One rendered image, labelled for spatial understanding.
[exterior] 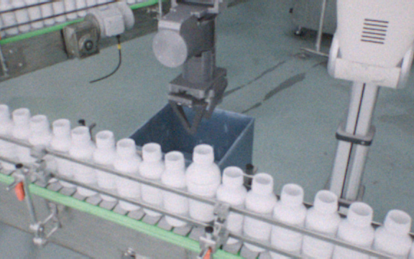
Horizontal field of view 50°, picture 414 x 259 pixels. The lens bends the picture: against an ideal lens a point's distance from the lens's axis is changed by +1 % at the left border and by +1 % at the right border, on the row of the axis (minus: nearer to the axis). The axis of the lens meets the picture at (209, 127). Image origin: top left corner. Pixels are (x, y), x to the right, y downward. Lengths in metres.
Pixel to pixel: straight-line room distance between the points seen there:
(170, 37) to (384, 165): 2.49
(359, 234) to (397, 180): 2.12
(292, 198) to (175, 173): 0.24
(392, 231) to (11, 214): 0.93
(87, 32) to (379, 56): 1.37
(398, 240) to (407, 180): 2.13
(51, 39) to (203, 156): 1.50
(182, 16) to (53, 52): 1.63
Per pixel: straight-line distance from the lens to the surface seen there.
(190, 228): 0.97
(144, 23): 2.53
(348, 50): 1.28
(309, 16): 4.84
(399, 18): 1.24
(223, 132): 1.52
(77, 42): 2.16
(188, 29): 0.66
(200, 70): 0.72
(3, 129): 1.16
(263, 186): 0.82
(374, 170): 2.96
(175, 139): 1.64
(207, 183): 0.85
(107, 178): 1.00
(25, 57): 2.19
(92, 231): 1.10
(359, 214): 0.83
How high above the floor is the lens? 1.68
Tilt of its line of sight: 32 degrees down
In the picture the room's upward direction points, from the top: straight up
